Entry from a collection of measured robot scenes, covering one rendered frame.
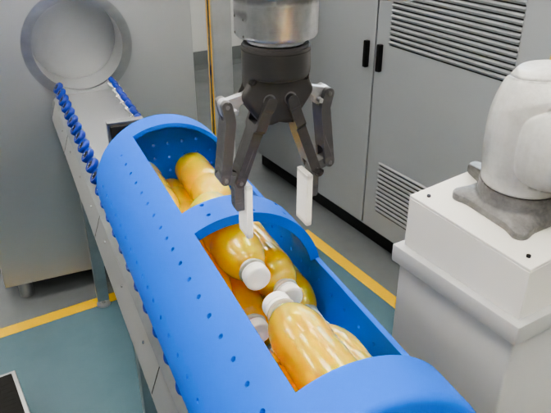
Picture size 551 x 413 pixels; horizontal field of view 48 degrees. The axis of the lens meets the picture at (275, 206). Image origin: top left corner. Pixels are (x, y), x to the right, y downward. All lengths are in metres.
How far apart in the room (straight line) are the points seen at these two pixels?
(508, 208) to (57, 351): 1.95
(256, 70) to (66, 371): 2.04
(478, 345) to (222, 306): 0.61
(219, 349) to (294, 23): 0.37
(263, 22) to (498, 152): 0.62
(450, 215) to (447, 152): 1.45
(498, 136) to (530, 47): 1.19
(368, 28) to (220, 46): 1.13
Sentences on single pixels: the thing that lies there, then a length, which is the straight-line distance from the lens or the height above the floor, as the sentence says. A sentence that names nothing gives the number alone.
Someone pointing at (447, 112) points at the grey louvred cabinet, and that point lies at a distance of 2.61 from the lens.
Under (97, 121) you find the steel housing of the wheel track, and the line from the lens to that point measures 2.22.
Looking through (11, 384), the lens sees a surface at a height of 0.15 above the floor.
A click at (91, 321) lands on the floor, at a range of 2.79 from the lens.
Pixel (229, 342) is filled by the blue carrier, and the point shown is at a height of 1.20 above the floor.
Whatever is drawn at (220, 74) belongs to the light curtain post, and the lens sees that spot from 1.93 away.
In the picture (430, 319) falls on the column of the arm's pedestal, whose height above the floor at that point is 0.88.
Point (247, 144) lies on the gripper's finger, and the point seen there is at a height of 1.41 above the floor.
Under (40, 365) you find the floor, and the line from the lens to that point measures 2.64.
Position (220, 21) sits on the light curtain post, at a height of 1.29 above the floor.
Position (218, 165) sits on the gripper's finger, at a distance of 0.71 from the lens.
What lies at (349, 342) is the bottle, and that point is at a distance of 0.81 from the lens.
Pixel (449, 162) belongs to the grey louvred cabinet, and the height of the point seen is 0.63.
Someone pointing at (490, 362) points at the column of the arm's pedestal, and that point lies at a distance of 1.25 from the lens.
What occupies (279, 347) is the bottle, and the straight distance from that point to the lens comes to 0.76.
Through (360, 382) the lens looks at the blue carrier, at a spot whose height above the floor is 1.23.
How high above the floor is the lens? 1.68
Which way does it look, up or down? 28 degrees down
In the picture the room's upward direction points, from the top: straight up
